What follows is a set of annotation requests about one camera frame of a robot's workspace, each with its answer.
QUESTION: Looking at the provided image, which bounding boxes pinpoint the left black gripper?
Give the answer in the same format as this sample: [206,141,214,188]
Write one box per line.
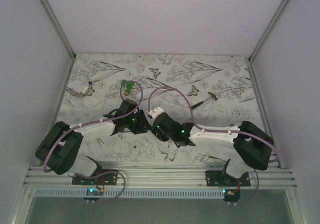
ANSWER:
[125,110,153,135]

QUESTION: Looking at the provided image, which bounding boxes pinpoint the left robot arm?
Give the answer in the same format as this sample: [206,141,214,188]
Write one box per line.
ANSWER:
[35,99,152,185]

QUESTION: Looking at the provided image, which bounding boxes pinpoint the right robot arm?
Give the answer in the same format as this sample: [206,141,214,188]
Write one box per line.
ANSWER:
[149,108,275,186]

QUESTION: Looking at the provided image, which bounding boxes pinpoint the green connector part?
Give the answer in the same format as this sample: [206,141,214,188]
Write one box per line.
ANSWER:
[122,80,135,96]

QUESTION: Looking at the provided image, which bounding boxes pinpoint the floral patterned table mat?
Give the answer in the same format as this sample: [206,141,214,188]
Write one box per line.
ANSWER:
[57,54,263,163]

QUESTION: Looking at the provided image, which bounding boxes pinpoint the left small circuit board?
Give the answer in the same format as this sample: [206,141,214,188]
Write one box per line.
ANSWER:
[86,187,105,196]

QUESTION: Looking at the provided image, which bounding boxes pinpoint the small circuit board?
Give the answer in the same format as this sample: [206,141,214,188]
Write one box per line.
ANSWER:
[223,189,241,196]
[86,187,105,196]

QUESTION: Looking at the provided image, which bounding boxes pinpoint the right small circuit board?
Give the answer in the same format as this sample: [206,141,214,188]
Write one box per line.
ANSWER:
[223,189,241,196]

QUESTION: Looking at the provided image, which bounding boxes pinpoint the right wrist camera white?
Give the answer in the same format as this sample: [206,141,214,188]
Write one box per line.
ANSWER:
[148,107,164,119]

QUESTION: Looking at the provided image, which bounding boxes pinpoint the aluminium rail beam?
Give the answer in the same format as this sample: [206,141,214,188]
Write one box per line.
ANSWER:
[24,163,298,189]

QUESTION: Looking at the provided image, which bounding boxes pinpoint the hammer with black handle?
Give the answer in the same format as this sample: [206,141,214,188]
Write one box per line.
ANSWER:
[191,92,218,110]

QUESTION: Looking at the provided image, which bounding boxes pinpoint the metal bracket with blue knob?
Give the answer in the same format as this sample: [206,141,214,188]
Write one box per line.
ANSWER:
[66,80,95,98]

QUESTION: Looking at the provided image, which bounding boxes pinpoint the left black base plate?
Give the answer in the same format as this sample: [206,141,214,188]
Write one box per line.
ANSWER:
[71,169,118,186]

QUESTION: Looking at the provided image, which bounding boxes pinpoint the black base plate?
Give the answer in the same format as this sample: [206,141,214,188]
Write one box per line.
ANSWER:
[205,170,251,187]
[71,169,118,186]

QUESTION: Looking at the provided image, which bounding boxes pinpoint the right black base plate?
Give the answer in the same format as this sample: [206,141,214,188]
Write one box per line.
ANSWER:
[205,170,251,187]

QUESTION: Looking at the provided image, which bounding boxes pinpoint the grey slotted cable duct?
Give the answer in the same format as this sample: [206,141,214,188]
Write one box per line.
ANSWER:
[34,187,225,199]

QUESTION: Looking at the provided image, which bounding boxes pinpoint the right aluminium frame post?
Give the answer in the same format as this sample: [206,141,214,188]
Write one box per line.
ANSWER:
[248,0,300,62]

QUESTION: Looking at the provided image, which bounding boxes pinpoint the aluminium frame post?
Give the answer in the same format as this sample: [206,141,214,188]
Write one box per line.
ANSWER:
[39,0,77,60]
[248,0,300,62]

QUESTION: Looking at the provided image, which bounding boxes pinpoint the left aluminium frame post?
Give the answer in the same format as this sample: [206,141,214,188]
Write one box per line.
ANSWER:
[39,0,77,60]

